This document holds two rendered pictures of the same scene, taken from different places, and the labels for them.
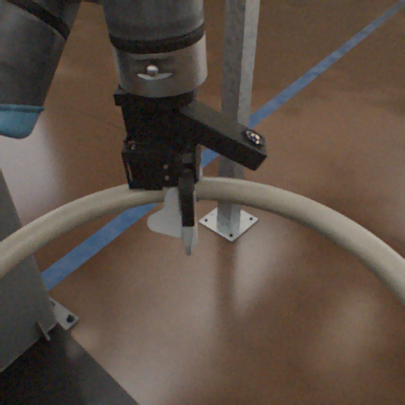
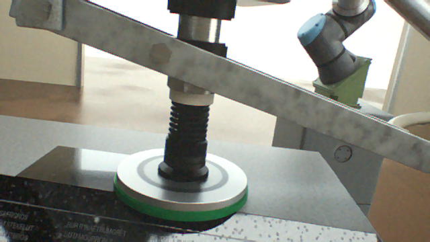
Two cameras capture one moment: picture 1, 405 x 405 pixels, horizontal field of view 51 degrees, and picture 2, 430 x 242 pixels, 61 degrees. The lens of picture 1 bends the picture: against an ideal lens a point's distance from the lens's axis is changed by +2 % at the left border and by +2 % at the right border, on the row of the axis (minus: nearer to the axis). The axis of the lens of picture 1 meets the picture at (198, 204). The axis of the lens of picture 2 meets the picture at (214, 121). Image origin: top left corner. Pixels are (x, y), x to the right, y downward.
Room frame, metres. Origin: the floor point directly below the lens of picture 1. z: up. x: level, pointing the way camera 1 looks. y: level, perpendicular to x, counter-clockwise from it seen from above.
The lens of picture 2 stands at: (-0.73, -0.05, 1.14)
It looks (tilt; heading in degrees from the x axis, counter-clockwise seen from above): 15 degrees down; 46
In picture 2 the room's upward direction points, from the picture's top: 7 degrees clockwise
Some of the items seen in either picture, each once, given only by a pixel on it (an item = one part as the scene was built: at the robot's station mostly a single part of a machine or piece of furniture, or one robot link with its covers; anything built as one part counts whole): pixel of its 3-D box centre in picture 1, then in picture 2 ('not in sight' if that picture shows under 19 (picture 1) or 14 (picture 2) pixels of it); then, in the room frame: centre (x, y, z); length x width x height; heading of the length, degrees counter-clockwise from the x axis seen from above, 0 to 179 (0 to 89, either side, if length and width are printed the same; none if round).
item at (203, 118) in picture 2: not in sight; (189, 114); (-0.37, 0.37, 0.99); 0.06 x 0.06 x 0.09
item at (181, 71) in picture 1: (160, 62); not in sight; (0.41, 0.04, 1.15); 0.10 x 0.09 x 0.05; 176
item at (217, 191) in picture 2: not in sight; (183, 174); (-0.37, 0.37, 0.89); 0.21 x 0.21 x 0.01
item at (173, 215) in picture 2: not in sight; (183, 177); (-0.37, 0.37, 0.89); 0.22 x 0.22 x 0.04
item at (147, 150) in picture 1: (164, 133); not in sight; (0.41, 0.04, 1.07); 0.09 x 0.08 x 0.12; 86
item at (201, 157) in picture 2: not in sight; (185, 152); (-0.37, 0.37, 0.93); 0.07 x 0.07 x 0.01
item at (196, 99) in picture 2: not in sight; (192, 89); (-0.37, 0.37, 1.03); 0.07 x 0.07 x 0.04
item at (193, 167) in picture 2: not in sight; (184, 158); (-0.37, 0.37, 0.92); 0.07 x 0.07 x 0.01
